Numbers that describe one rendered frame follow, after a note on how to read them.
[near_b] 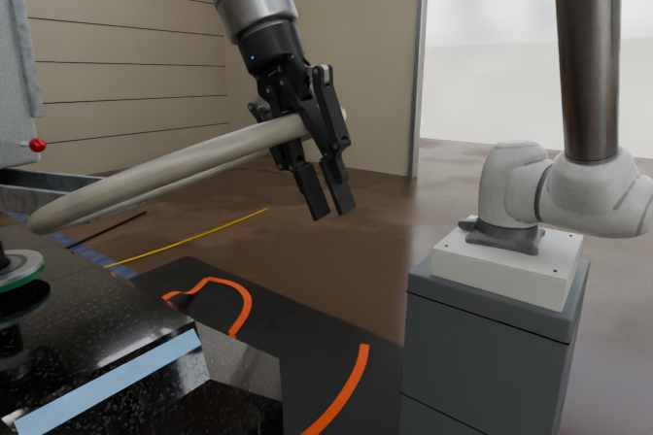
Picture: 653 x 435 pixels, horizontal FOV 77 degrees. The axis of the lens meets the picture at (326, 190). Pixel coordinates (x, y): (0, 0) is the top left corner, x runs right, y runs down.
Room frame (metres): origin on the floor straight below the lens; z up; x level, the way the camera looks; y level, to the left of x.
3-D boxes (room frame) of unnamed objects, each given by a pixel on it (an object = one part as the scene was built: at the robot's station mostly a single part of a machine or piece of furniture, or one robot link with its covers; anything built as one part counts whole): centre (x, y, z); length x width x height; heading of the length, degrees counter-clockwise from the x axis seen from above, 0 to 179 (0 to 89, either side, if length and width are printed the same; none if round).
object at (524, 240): (1.09, -0.48, 0.91); 0.22 x 0.18 x 0.06; 57
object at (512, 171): (1.07, -0.50, 1.05); 0.18 x 0.16 x 0.22; 38
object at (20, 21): (0.98, 0.70, 1.37); 0.08 x 0.03 x 0.28; 68
